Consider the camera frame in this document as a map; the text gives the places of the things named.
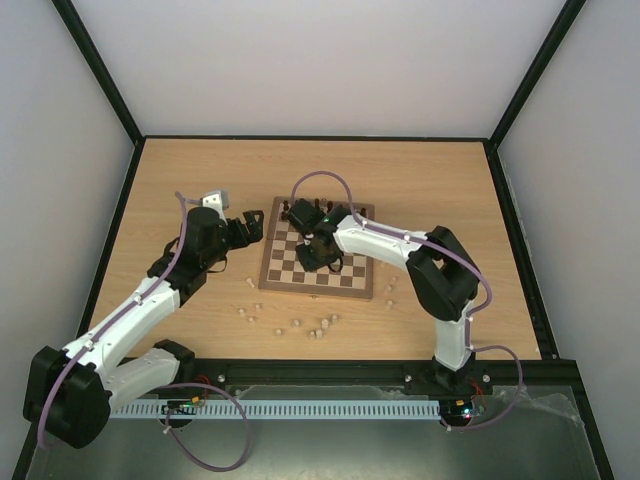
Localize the black cage frame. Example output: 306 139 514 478
9 0 616 480

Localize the wooden chess board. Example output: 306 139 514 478
258 196 374 300

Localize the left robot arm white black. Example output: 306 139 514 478
23 206 264 448

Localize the white slotted cable duct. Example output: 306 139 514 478
111 399 441 421

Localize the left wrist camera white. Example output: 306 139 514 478
202 189 230 211

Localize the left controller board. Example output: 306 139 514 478
160 397 206 415

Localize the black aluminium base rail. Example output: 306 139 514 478
178 358 585 397

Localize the controller board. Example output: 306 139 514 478
160 397 206 415
439 397 486 419

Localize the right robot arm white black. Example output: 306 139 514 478
281 199 483 392

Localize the right controller board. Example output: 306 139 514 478
439 397 486 419

